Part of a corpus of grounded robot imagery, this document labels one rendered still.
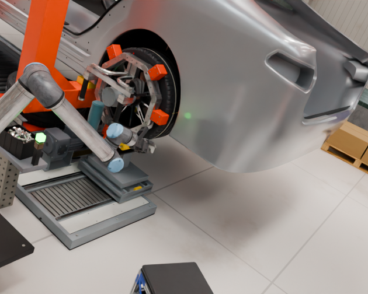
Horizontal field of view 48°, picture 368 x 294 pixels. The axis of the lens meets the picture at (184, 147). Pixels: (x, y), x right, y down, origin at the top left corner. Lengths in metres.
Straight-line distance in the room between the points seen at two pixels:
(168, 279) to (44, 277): 0.72
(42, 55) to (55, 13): 0.28
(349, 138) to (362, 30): 5.25
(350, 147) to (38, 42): 4.82
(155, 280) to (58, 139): 1.31
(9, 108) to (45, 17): 0.87
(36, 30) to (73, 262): 1.46
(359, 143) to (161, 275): 4.66
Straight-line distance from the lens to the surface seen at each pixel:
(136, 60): 2.79
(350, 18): 11.38
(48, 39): 2.87
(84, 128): 2.08
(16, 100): 2.09
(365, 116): 7.56
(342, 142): 6.48
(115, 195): 3.11
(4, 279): 2.53
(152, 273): 2.27
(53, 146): 3.07
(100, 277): 2.64
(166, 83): 2.74
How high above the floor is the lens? 1.84
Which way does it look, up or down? 24 degrees down
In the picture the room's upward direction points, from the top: 22 degrees clockwise
